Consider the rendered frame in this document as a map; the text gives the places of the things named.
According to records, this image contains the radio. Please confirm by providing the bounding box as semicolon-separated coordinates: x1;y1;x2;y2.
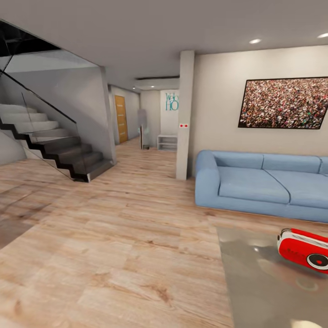
277;228;328;274

